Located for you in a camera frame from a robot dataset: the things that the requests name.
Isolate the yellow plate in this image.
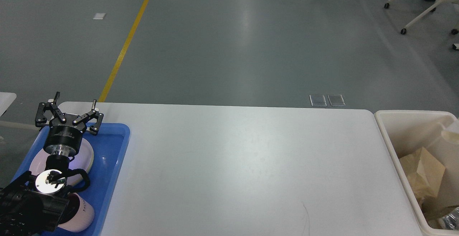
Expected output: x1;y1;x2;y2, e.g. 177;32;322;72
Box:
79;138;95;174

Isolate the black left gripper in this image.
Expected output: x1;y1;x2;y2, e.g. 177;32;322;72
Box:
35;91;105;157

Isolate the silver foil tray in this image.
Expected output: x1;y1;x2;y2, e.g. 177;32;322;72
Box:
436;206;459;231

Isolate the pink plate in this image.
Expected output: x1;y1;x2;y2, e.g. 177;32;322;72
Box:
26;149;85;187

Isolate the white side table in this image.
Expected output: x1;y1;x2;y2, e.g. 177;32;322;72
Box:
0;92;17;116

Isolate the white plastic bin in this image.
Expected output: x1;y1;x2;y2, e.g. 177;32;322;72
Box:
374;110;458;236

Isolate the blue plastic tray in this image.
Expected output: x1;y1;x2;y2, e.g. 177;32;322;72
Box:
13;123;131;236

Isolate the white paper cup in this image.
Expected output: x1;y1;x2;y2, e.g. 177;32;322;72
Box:
422;131;459;212

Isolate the grey floor plate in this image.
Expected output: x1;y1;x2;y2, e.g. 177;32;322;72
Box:
309;94;327;107
327;94;346;107

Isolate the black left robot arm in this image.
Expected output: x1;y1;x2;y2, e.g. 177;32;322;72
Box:
0;92;104;236

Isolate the brown paper bag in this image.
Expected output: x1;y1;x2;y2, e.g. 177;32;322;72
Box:
399;147;446;207

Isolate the pink mug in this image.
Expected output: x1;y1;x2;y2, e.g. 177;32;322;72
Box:
58;193;95;233

